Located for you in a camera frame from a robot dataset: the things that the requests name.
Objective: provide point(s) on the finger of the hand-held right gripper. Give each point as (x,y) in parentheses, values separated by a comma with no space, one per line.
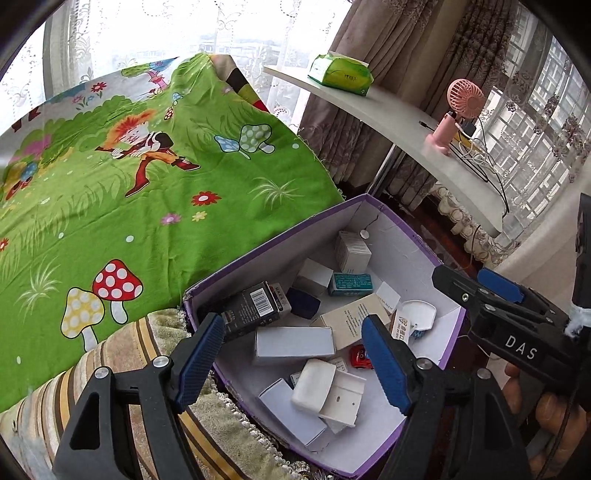
(461,290)
(501,284)

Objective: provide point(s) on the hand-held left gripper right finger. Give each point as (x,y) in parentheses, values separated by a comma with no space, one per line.
(388,364)

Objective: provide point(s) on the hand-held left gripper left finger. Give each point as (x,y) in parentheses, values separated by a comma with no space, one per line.
(203,355)

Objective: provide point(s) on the red toy car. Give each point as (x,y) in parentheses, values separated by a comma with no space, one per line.
(359,356)

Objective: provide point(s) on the narrow gold box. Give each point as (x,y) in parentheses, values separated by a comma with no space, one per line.
(401,330)

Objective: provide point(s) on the white shallow plastic dish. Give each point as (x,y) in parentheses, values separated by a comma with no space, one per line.
(418,314)

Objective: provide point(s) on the white plastic bracket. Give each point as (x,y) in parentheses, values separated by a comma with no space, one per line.
(344,397)

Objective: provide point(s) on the purple cardboard box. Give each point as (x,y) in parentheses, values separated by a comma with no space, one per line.
(406,249)

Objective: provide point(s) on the small white text box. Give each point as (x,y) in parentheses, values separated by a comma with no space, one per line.
(387,295)

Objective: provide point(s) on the black box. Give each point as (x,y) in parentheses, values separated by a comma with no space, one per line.
(254,307)

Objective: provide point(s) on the white rounded plastic case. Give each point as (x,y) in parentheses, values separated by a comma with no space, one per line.
(314,383)

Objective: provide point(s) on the teal medicine box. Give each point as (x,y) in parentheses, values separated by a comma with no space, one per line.
(351,282)

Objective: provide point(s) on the large silver box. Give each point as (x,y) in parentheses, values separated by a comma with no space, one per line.
(295,344)

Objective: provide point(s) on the small blue white box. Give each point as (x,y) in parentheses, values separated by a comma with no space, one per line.
(294,379)

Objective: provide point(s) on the silver cube box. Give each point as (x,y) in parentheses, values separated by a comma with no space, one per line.
(286,410)

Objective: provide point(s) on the dark blue small box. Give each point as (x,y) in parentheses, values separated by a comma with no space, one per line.
(304,304)

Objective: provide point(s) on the white grey cube box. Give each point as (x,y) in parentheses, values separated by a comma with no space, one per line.
(353,254)

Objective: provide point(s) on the person's right hand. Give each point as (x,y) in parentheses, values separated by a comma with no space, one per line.
(549,415)

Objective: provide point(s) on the striped beige plush blanket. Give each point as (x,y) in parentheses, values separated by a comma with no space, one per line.
(138,344)

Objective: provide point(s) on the cartoon print green bedsheet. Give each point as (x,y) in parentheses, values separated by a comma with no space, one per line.
(184,240)

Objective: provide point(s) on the white metal shelf leg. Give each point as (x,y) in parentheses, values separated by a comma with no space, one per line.
(383,175)

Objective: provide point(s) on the floral sheer curtain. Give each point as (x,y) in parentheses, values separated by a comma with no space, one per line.
(531,138)

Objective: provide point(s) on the black charger plug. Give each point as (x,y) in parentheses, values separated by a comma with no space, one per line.
(468,129)

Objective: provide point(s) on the white curved shelf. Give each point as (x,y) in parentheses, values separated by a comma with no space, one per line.
(406,124)

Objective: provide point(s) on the pink handheld fan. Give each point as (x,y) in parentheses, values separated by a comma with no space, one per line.
(464,97)

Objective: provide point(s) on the green tissue pack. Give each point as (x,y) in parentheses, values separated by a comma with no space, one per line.
(341,76)

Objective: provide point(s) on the brown patterned curtain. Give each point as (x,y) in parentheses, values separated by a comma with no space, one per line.
(392,46)

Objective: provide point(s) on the white lace curtain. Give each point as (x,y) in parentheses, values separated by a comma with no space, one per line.
(231,27)

